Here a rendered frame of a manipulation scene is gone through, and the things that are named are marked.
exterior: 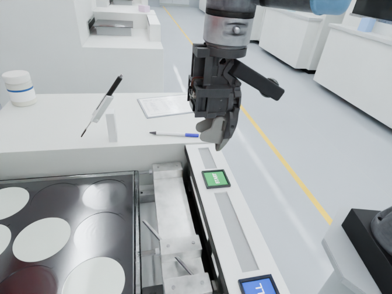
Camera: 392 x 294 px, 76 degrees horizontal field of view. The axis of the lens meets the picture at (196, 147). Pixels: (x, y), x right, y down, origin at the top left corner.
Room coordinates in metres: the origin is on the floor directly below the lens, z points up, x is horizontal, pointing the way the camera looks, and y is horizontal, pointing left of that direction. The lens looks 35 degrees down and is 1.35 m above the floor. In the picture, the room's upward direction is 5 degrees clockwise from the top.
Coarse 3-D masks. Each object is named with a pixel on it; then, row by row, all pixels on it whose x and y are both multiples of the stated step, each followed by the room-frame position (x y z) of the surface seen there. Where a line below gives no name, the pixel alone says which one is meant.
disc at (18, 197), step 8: (0, 192) 0.40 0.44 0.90; (8, 192) 0.40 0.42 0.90; (16, 192) 0.40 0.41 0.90; (24, 192) 0.40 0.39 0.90; (0, 200) 0.38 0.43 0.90; (8, 200) 0.38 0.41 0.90; (16, 200) 0.38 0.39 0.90; (24, 200) 0.38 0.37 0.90; (0, 208) 0.35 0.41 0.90; (8, 208) 0.36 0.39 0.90; (16, 208) 0.36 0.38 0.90; (0, 216) 0.33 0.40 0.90; (8, 216) 0.33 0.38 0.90
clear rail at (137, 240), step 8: (136, 176) 0.49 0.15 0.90; (136, 184) 0.46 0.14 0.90; (136, 192) 0.43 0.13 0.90; (136, 200) 0.41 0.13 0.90; (136, 208) 0.38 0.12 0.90; (136, 216) 0.36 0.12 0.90; (136, 224) 0.34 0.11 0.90; (136, 232) 0.32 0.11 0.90; (136, 240) 0.30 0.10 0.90; (136, 248) 0.28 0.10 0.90; (136, 256) 0.27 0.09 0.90; (136, 264) 0.25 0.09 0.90; (136, 272) 0.24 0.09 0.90; (136, 280) 0.23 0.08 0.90; (136, 288) 0.21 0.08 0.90
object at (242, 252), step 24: (192, 168) 0.47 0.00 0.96; (216, 168) 0.49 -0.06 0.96; (216, 192) 0.40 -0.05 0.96; (240, 192) 0.40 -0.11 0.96; (216, 216) 0.33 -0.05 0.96; (240, 216) 0.34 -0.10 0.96; (216, 240) 0.28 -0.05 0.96; (240, 240) 0.29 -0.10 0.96; (264, 240) 0.29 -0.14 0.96; (240, 264) 0.24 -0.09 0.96; (264, 264) 0.24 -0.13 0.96
